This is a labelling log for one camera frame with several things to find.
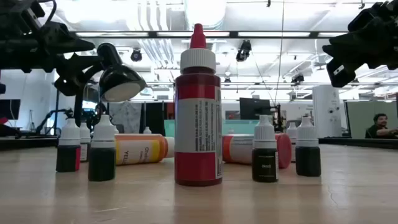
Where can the black small dropper bottle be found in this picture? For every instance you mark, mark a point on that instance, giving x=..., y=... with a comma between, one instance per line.
x=264, y=165

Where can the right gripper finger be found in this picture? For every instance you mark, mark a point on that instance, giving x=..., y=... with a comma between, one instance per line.
x=337, y=48
x=342, y=71

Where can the small white-capped dropper bottle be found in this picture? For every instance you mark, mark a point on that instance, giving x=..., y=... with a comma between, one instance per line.
x=292, y=133
x=115, y=130
x=147, y=130
x=308, y=158

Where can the black monitor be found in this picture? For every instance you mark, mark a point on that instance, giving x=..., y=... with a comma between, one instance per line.
x=255, y=108
x=9, y=109

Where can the ceiling light rail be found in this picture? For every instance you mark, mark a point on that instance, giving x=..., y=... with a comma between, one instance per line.
x=152, y=34

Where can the black background robot arm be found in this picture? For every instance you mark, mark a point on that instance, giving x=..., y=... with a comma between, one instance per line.
x=49, y=118

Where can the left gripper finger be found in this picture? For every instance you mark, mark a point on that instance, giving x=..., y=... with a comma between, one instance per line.
x=70, y=79
x=77, y=46

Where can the person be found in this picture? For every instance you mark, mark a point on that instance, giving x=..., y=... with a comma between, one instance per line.
x=377, y=129

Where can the grey-green partition panel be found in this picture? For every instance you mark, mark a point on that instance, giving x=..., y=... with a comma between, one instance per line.
x=357, y=118

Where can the black ceiling camera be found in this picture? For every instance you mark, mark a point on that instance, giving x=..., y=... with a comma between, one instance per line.
x=136, y=55
x=297, y=78
x=244, y=50
x=227, y=80

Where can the teal partition panel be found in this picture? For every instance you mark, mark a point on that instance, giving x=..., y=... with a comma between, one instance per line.
x=242, y=127

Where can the yellow food coloring bottle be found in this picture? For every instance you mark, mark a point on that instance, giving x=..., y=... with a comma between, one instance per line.
x=140, y=151

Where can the dark green small dropper bottle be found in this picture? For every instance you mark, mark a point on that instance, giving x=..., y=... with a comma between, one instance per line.
x=102, y=161

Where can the white cabinet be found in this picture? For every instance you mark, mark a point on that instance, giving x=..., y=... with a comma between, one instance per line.
x=326, y=110

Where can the white-labelled small dropper bottle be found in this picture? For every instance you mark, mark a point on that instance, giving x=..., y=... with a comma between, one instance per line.
x=84, y=146

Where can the dark red food coloring bottle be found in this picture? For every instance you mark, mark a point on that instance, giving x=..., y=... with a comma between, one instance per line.
x=199, y=124

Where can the red-labelled small dropper bottle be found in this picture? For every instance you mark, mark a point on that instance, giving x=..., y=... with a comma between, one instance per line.
x=66, y=155

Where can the grey marble panel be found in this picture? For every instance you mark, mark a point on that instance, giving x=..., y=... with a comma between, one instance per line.
x=126, y=116

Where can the black desk lamp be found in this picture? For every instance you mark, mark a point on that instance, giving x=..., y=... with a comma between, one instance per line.
x=121, y=82

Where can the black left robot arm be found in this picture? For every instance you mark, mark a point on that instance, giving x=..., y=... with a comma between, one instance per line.
x=12, y=9

